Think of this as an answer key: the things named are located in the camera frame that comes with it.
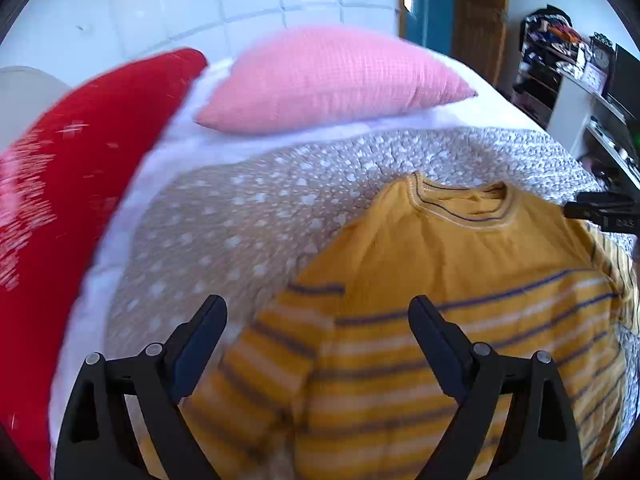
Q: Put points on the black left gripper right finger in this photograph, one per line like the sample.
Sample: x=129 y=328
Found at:
x=539 y=439

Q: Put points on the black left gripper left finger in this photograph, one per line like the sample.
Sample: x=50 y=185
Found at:
x=97 y=439

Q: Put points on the yellow striped knit sweater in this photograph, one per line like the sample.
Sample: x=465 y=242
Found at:
x=331 y=366

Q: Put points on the pile of clothes on shelf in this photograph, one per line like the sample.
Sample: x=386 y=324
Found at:
x=549 y=41

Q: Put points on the white shelf unit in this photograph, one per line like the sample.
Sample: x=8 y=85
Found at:
x=585 y=123

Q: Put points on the beige heart-patterned bedspread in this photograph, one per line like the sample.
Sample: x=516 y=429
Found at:
x=246 y=231

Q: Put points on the red patterned pillow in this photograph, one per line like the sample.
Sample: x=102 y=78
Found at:
x=61 y=182

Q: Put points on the teal door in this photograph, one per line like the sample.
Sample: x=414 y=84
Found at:
x=429 y=23

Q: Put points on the white fluffy blanket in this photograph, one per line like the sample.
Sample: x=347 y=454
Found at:
x=184 y=146

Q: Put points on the pink pillow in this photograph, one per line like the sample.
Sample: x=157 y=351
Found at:
x=317 y=76

